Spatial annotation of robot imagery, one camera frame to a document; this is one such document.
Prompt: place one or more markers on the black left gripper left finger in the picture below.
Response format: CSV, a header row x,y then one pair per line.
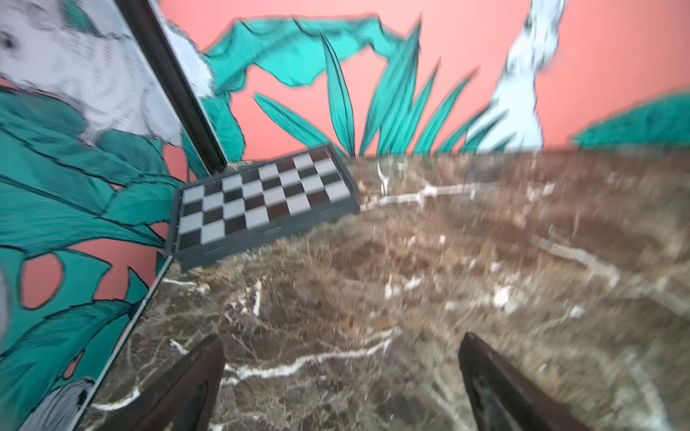
x,y
184,398

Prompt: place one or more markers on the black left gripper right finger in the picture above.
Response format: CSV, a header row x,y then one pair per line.
x,y
502,398

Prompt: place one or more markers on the black white checkerboard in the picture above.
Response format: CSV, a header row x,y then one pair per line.
x,y
258,204

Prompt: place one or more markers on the black left corner frame post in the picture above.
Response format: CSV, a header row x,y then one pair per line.
x,y
150,36

